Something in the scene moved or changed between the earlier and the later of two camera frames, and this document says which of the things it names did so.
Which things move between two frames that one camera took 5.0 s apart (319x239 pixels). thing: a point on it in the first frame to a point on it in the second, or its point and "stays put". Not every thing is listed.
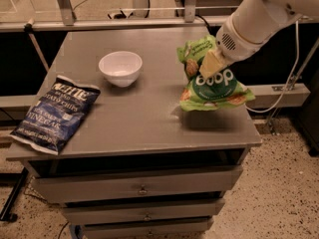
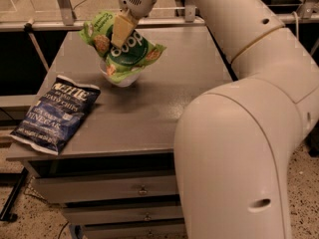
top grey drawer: x=124 y=185 stays put
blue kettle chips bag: x=53 y=116 stays put
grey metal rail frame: x=72 y=22 stays put
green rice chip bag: x=220 y=90 to x=122 y=64
